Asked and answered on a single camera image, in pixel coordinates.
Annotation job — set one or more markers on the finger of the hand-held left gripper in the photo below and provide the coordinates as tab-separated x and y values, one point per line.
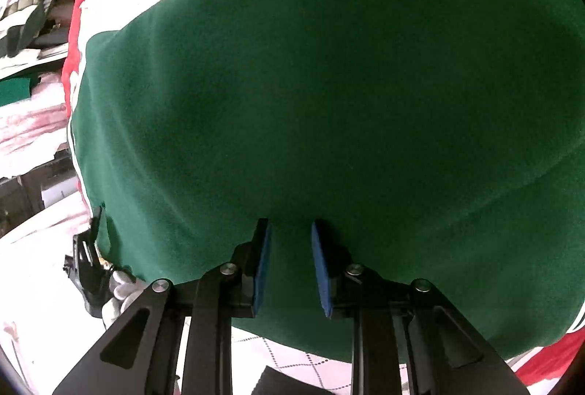
98	226

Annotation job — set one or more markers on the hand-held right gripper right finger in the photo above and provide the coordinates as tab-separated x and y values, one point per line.
320	267

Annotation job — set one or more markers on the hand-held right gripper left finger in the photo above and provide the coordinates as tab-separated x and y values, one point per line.
264	267

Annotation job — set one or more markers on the green varsity jacket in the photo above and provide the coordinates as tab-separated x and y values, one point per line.
342	80

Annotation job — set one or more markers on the pile of clothes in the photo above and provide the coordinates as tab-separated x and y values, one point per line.
27	121

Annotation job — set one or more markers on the person's left hand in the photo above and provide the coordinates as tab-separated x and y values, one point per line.
125	285

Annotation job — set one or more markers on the red floral blanket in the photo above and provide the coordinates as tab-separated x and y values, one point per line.
73	70

